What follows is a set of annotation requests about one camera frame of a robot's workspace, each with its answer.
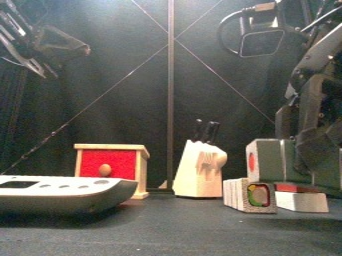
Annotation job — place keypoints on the wooden drawer box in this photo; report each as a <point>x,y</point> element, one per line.
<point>142,173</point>

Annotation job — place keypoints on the red white nigiri toy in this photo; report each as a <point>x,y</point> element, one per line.
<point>301,201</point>

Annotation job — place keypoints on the green sushi roll toy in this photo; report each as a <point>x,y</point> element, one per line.
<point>269,161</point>

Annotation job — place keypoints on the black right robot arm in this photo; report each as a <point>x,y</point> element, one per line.
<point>319,11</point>

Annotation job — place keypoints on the vertical metal frame pole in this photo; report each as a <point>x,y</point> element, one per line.
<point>170,100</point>

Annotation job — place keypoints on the red drawer with knob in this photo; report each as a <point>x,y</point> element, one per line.
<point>121,161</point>

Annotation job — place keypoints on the white grey toy appliance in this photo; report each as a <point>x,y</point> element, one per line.
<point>62,196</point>

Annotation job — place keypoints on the wooden knife block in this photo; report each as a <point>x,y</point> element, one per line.
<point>198,173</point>

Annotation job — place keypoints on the white sushi roll toy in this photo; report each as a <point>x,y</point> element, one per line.
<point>249,196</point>

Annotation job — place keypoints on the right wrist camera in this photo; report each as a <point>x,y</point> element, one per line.
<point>262,41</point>

